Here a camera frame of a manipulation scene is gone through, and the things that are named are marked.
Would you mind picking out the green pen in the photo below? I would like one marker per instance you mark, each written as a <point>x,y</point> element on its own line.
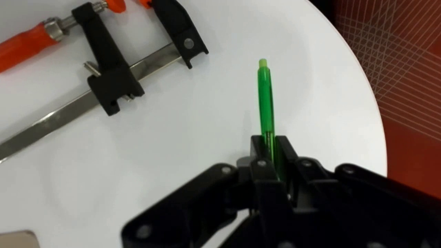
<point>265,101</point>

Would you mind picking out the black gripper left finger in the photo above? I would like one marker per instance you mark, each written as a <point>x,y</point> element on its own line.
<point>215,207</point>

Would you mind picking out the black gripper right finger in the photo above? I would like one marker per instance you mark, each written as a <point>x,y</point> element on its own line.
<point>359,207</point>

